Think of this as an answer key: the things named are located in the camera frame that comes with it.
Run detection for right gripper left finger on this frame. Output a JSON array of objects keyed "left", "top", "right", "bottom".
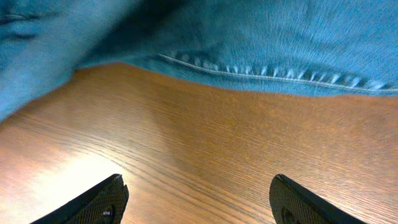
[{"left": 32, "top": 174, "right": 129, "bottom": 224}]

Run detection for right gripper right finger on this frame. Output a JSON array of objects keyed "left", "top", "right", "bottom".
[{"left": 269, "top": 174, "right": 365, "bottom": 224}]

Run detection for blue denim jeans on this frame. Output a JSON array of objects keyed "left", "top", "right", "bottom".
[{"left": 1, "top": 0, "right": 397, "bottom": 119}]

